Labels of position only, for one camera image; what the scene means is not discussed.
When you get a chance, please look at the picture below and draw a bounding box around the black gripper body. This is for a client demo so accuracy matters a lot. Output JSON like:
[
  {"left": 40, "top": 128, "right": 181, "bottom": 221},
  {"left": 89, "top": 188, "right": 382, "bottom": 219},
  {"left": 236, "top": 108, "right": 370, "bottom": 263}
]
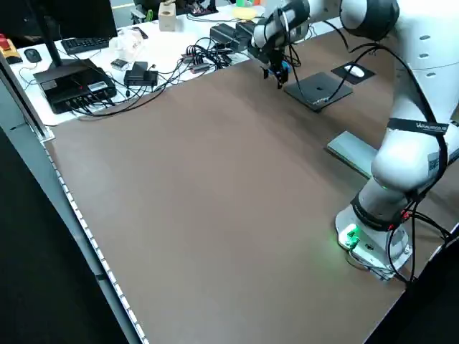
[{"left": 258, "top": 44, "right": 288, "bottom": 72}]

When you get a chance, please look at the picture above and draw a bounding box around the silver laptop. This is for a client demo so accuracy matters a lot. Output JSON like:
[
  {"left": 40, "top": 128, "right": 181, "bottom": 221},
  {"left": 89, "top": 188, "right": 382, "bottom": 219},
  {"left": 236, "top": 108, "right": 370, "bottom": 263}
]
[{"left": 283, "top": 71, "right": 354, "bottom": 113}]

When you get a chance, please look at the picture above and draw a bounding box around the black mouse pad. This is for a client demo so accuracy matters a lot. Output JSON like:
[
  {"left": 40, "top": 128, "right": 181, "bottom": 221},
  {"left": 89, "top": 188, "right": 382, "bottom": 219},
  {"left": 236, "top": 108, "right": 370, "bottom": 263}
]
[{"left": 330, "top": 63, "right": 377, "bottom": 85}]

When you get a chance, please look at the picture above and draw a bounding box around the black finned power box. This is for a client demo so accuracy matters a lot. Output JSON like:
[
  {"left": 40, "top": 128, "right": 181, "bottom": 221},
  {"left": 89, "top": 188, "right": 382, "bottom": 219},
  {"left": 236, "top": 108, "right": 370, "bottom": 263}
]
[
  {"left": 235, "top": 21, "right": 257, "bottom": 51},
  {"left": 209, "top": 24, "right": 240, "bottom": 49}
]

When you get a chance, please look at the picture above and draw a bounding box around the grey usb hub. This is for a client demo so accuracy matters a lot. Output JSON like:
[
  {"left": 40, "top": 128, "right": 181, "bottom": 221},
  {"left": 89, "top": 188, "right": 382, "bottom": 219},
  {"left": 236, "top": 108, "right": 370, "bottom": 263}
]
[{"left": 181, "top": 53, "right": 213, "bottom": 75}]

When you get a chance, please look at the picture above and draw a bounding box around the wooden box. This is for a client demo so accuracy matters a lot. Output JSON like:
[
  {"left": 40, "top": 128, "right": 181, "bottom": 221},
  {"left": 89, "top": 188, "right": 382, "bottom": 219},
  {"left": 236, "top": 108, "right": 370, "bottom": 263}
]
[{"left": 158, "top": 3, "right": 177, "bottom": 32}]

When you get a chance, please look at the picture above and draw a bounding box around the black power adapter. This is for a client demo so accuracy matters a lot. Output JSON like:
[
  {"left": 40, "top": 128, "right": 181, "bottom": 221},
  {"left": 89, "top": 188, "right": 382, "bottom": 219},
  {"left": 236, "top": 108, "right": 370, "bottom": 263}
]
[{"left": 124, "top": 61, "right": 158, "bottom": 87}]

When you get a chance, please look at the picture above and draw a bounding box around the clear plastic bag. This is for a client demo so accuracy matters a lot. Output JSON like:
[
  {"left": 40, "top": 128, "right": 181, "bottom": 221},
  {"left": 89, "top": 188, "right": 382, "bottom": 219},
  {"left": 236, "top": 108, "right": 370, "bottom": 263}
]
[{"left": 109, "top": 28, "right": 144, "bottom": 60}]

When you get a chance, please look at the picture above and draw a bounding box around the black keyboard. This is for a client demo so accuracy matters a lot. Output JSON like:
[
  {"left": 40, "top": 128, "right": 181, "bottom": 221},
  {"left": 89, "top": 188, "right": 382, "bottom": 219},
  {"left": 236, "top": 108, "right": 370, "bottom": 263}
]
[{"left": 60, "top": 37, "right": 110, "bottom": 55}]

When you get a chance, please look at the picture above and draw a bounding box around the black docking box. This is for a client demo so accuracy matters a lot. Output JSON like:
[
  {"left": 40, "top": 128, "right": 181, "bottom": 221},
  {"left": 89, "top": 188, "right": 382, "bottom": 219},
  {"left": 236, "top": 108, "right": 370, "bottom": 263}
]
[{"left": 32, "top": 59, "right": 118, "bottom": 115}]

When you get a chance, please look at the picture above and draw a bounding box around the black monitor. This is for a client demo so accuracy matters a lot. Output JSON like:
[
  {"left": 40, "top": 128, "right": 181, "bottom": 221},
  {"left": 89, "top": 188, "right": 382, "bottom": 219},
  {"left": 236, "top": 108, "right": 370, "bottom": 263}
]
[{"left": 21, "top": 0, "right": 118, "bottom": 69}]

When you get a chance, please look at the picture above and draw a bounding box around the red emergency stop button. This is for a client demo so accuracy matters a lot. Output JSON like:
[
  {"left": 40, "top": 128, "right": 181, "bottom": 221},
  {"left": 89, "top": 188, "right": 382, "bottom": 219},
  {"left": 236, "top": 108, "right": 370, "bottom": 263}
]
[{"left": 0, "top": 34, "right": 22, "bottom": 65}]

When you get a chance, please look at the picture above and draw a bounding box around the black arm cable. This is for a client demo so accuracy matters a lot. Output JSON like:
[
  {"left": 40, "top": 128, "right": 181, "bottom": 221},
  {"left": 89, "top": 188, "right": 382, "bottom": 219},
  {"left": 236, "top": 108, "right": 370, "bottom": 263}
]
[{"left": 324, "top": 19, "right": 451, "bottom": 284}]

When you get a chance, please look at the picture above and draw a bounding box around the aluminium table frame rail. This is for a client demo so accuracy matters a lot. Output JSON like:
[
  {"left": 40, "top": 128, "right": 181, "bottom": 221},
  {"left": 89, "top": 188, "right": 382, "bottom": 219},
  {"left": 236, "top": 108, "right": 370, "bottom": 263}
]
[{"left": 0, "top": 53, "right": 150, "bottom": 344}]

